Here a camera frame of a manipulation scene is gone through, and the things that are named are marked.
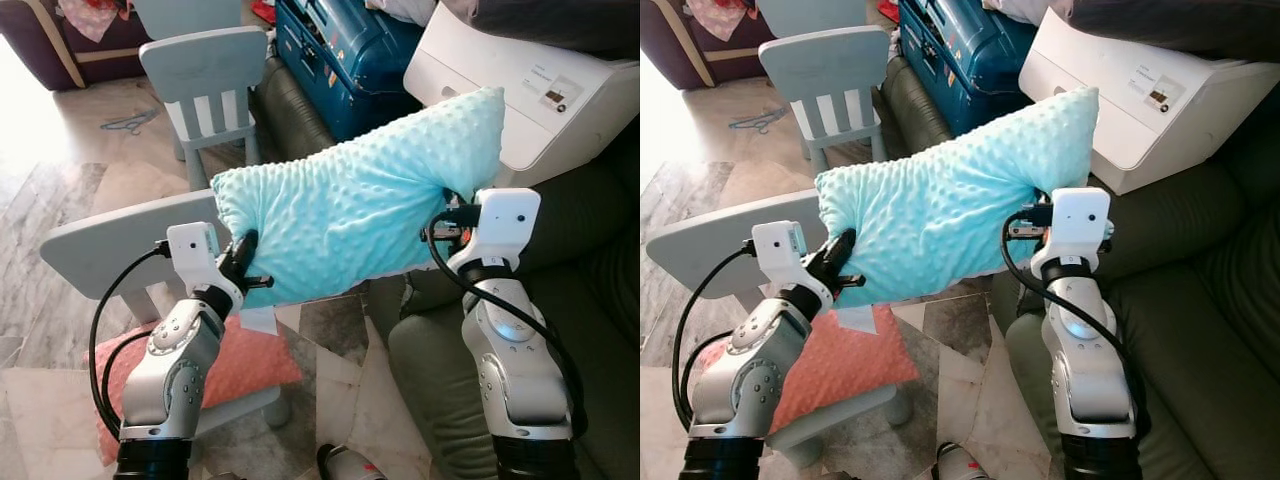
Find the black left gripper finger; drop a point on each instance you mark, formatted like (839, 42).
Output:
(244, 250)
(838, 250)

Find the teal dotted pillow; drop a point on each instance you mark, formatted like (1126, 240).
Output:
(370, 190)
(960, 190)

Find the pink dotted pillow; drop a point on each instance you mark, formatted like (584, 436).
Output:
(860, 360)
(255, 365)

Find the grey-green leather sofa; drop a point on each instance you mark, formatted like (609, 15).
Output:
(600, 300)
(1220, 320)

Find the purple sofa with wooden trim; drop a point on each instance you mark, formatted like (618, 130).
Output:
(665, 50)
(30, 50)

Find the white box-shaped appliance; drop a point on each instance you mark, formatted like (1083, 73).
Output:
(490, 70)
(1110, 80)

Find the blue clothes hanger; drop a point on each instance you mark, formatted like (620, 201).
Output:
(118, 126)
(748, 125)

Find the dark blue hard suitcase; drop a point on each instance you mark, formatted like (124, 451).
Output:
(960, 60)
(340, 60)

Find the black right robot foot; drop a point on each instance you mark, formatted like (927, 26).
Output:
(943, 458)
(326, 460)

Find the white cloth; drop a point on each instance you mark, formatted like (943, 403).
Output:
(1030, 8)
(405, 8)

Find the dark grey cushion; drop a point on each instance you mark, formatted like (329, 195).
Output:
(1180, 25)
(560, 25)

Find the grey right robot leg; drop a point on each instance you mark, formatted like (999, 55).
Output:
(968, 468)
(358, 468)

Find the small red object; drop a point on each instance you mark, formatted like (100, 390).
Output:
(262, 10)
(887, 9)

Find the pink patterned cloth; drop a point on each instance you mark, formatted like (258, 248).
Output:
(90, 18)
(722, 18)

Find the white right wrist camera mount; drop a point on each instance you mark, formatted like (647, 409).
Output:
(1080, 220)
(505, 220)

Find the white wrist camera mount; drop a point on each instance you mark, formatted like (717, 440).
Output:
(780, 248)
(192, 250)
(505, 220)
(1080, 220)

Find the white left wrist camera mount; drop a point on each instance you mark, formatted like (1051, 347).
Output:
(192, 250)
(780, 248)

